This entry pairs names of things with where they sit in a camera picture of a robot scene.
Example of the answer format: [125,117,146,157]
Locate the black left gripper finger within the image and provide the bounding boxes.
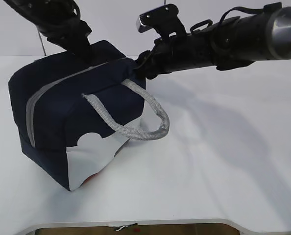
[69,36,95,66]

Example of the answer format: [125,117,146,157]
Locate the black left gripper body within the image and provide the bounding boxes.
[36,0,92,51]

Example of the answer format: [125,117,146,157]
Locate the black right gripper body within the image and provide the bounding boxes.
[133,38,177,80]

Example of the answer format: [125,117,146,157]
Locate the navy blue lunch bag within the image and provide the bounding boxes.
[8,40,170,191]

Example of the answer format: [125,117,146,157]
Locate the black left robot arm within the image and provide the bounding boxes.
[5,0,96,66]

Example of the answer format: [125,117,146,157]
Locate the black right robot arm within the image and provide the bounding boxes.
[135,2,291,79]

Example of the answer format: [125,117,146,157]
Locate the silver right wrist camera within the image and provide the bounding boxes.
[136,4,187,41]

